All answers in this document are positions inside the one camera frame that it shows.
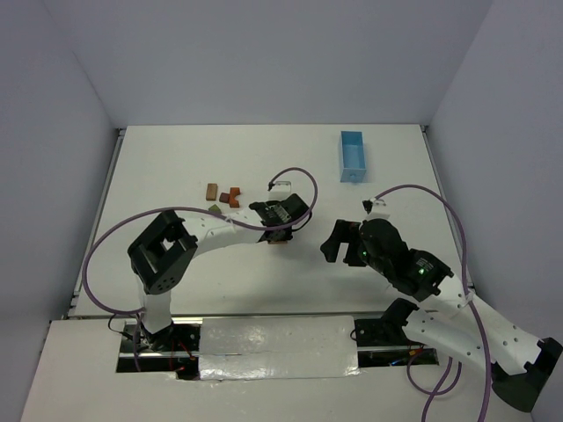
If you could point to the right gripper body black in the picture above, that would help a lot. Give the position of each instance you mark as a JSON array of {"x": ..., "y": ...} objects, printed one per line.
[{"x": 352, "y": 242}]

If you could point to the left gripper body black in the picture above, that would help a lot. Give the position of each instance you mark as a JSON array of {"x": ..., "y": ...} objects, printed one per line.
[{"x": 278, "y": 235}]

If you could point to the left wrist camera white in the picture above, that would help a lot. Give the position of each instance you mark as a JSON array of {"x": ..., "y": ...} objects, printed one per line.
[{"x": 279, "y": 190}]

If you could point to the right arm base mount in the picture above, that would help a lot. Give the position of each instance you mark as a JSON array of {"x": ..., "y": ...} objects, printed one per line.
[{"x": 391, "y": 347}]

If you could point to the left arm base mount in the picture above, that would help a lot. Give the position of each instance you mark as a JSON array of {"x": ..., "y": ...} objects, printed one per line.
[{"x": 175, "y": 353}]

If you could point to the blue rectangular box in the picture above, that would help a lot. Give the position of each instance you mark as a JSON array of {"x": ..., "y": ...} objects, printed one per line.
[{"x": 352, "y": 157}]

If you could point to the orange arch block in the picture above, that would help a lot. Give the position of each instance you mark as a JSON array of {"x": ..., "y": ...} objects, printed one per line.
[{"x": 233, "y": 197}]

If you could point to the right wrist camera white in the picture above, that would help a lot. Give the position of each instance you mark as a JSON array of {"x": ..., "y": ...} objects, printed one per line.
[{"x": 375, "y": 209}]

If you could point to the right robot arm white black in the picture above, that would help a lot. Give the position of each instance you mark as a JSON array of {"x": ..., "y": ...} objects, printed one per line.
[{"x": 434, "y": 310}]

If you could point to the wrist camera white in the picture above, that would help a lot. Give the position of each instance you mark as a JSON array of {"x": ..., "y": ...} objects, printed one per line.
[
  {"x": 279, "y": 190},
  {"x": 375, "y": 209}
]

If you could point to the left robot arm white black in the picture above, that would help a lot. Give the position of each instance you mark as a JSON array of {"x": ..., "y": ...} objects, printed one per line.
[{"x": 161, "y": 255}]

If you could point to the silver tape patch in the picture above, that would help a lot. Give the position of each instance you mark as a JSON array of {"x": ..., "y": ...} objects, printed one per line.
[{"x": 259, "y": 348}]

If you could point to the light brown rectangular block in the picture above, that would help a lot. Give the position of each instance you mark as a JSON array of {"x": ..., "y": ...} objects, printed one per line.
[{"x": 211, "y": 192}]

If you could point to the green triangular block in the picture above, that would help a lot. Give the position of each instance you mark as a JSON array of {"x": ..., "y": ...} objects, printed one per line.
[{"x": 215, "y": 209}]

